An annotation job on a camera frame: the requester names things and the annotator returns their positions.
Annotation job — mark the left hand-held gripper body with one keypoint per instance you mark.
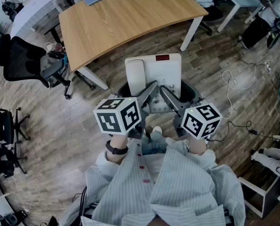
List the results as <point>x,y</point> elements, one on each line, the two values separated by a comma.
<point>117,116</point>

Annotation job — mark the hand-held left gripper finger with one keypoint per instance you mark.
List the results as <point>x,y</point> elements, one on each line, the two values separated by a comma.
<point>149,94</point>

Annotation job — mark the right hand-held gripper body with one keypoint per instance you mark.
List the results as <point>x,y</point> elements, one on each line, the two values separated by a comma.
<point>201,122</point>

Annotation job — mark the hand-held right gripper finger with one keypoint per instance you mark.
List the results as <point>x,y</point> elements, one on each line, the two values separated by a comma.
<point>171,100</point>

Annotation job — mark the white telephone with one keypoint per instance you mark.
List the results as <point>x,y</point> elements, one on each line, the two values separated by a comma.
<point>163,69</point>

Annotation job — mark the person's right forearm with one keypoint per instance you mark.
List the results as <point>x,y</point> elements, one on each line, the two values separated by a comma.
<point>197,146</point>

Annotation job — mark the person's left forearm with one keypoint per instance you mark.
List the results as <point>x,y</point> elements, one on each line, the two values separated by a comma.
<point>117,140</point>

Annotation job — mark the person's white shoe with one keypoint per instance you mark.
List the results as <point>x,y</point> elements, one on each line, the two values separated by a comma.
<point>157,129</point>

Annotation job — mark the black wristband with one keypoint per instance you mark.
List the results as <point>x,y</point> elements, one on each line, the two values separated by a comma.
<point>116,150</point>

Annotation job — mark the person's blue jeans leg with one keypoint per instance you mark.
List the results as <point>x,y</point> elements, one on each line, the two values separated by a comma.
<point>154,145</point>

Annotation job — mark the person's striped shirt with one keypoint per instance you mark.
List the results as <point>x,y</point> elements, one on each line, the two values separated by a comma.
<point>182,187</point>

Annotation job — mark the wooden table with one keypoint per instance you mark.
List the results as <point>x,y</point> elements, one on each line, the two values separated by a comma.
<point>130,20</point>

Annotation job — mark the grey jacket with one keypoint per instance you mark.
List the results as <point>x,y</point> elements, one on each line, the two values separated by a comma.
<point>52,69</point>

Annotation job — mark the white power strip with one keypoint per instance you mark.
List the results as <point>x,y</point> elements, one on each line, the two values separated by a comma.
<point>268,67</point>

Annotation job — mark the black swivel chair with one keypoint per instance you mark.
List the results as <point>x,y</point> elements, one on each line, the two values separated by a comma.
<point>212,15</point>

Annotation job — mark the white cup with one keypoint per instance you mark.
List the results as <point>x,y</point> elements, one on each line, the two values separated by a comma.
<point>49,47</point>

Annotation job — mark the black mesh office chair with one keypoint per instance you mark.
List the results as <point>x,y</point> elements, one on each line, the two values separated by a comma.
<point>19,60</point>

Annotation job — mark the white tiled table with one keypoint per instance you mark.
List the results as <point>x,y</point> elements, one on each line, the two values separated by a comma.
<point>34,10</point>

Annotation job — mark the white frame shelf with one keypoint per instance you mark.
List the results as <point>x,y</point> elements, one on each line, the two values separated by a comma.
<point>262,192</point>

